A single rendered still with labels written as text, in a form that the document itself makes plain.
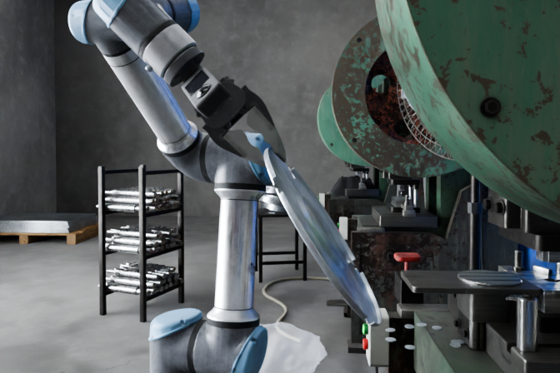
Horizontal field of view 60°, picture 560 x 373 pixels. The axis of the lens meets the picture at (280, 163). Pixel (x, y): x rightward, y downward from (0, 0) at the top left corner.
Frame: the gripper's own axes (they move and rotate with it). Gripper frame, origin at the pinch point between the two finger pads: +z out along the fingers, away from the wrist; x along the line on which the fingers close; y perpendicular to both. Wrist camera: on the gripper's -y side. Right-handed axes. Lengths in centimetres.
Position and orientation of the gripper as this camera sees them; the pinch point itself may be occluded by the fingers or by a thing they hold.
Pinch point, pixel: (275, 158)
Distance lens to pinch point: 71.1
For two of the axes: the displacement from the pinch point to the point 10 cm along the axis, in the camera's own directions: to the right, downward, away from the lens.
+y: -0.1, -0.3, 10.0
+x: -7.1, 7.0, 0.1
